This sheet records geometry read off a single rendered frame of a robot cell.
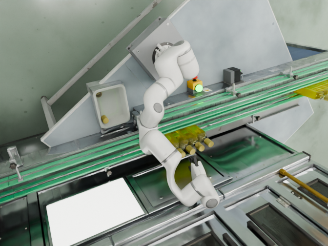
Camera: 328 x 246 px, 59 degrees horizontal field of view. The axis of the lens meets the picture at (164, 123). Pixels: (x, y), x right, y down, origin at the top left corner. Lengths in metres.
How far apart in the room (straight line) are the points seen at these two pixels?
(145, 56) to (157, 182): 0.66
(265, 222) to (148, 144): 0.62
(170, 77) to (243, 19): 0.90
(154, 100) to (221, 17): 0.90
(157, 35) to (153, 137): 0.64
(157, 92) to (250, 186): 0.69
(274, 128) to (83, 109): 1.55
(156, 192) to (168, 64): 0.64
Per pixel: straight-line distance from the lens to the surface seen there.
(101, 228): 1.37
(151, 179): 1.56
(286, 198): 1.50
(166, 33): 1.58
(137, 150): 1.65
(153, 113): 1.13
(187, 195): 1.16
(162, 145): 1.12
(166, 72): 1.23
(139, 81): 1.70
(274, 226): 1.40
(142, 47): 1.55
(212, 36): 1.87
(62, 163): 1.56
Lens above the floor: 2.27
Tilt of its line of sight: 55 degrees down
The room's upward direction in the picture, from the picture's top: 130 degrees clockwise
